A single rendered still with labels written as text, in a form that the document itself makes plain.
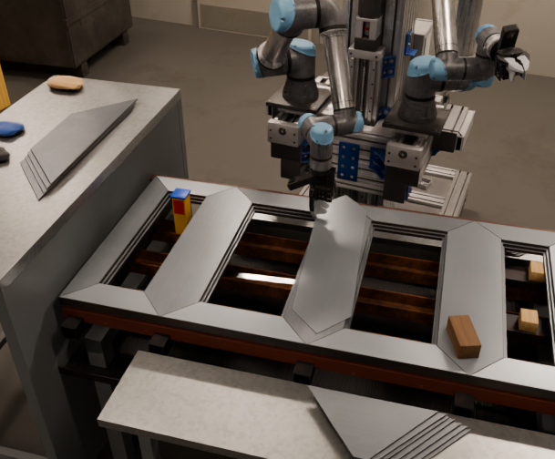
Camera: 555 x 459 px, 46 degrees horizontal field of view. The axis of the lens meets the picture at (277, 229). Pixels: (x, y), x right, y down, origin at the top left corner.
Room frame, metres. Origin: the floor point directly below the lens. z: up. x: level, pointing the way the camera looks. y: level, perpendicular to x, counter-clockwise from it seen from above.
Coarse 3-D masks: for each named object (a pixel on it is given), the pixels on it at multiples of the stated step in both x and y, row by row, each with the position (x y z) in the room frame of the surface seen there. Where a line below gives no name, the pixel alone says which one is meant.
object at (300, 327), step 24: (168, 192) 2.10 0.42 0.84; (288, 216) 1.97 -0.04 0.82; (312, 216) 1.95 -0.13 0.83; (240, 240) 1.82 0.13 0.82; (504, 240) 1.78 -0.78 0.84; (120, 264) 1.68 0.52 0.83; (360, 264) 1.66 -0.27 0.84; (504, 264) 1.68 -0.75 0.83; (504, 288) 1.56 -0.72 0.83; (552, 288) 1.54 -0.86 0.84; (120, 312) 1.45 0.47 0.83; (288, 312) 1.43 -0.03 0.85; (504, 312) 1.44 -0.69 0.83; (552, 312) 1.44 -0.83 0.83; (240, 336) 1.35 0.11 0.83; (264, 336) 1.33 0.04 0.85; (312, 336) 1.33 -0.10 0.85; (432, 336) 1.35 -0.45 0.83; (504, 336) 1.33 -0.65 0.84; (552, 336) 1.34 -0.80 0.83; (360, 360) 1.26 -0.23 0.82; (384, 360) 1.24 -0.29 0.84; (480, 384) 1.17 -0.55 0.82; (504, 384) 1.16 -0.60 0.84
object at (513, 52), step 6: (492, 48) 1.98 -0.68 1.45; (504, 48) 1.93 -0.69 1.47; (510, 48) 1.92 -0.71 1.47; (516, 48) 1.92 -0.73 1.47; (492, 54) 1.98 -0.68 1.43; (498, 54) 1.90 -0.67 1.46; (504, 54) 1.89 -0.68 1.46; (510, 54) 1.88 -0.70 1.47; (516, 54) 1.88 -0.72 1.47; (516, 60) 1.88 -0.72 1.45; (498, 66) 1.91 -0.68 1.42; (504, 66) 1.88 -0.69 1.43; (498, 72) 1.89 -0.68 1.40; (504, 72) 1.88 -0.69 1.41; (516, 72) 1.88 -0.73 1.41; (498, 78) 1.89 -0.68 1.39; (504, 78) 1.88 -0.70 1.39
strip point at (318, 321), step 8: (296, 312) 1.42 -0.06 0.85; (304, 312) 1.42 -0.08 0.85; (312, 312) 1.42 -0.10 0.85; (320, 312) 1.42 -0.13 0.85; (304, 320) 1.39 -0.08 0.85; (312, 320) 1.39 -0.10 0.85; (320, 320) 1.39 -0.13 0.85; (328, 320) 1.39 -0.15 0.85; (336, 320) 1.39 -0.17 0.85; (344, 320) 1.39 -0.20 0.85; (312, 328) 1.36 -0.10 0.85; (320, 328) 1.36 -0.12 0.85
